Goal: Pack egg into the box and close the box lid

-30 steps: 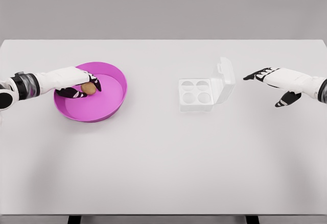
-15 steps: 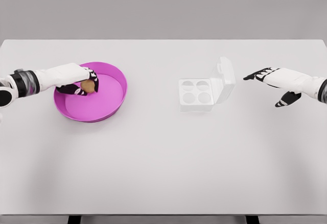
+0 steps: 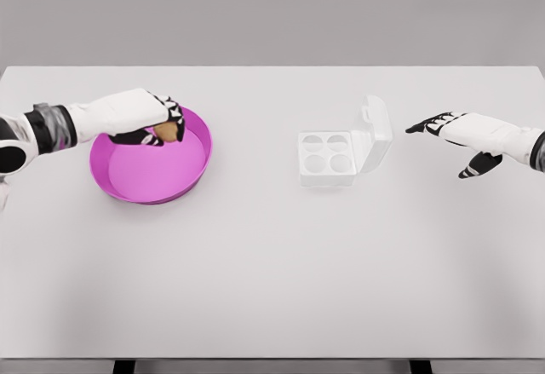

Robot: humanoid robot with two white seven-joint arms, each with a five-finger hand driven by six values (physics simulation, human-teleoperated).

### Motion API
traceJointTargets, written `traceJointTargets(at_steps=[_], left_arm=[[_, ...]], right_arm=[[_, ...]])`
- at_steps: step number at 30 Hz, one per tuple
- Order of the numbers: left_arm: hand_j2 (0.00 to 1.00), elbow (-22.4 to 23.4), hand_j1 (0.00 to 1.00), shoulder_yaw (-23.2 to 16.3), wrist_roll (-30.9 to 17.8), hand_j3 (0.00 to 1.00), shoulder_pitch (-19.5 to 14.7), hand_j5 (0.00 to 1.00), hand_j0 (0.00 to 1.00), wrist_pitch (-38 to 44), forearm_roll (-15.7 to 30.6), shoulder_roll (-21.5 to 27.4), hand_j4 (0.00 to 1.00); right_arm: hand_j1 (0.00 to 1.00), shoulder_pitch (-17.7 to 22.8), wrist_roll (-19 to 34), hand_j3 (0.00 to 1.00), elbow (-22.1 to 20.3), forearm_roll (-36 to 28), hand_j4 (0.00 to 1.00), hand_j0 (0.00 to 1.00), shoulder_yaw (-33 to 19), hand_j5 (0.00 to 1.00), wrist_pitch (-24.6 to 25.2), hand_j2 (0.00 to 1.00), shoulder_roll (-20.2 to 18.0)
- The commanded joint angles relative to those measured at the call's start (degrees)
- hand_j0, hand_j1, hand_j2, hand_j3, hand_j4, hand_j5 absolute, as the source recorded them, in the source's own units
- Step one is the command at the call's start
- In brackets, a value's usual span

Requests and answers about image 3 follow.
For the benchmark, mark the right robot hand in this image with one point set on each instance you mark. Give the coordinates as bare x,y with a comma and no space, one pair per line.
472,131

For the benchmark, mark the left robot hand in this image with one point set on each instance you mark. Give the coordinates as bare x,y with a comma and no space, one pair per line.
132,112

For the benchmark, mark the brown egg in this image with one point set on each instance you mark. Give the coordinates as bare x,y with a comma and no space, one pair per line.
167,132

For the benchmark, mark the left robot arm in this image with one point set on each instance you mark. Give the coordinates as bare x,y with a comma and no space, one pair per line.
40,127

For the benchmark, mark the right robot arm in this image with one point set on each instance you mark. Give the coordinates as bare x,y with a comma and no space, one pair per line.
528,146

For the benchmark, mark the white egg box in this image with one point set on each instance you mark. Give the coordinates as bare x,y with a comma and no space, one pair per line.
340,152

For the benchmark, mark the pink round tray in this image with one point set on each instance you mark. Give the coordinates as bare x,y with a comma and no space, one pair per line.
162,169

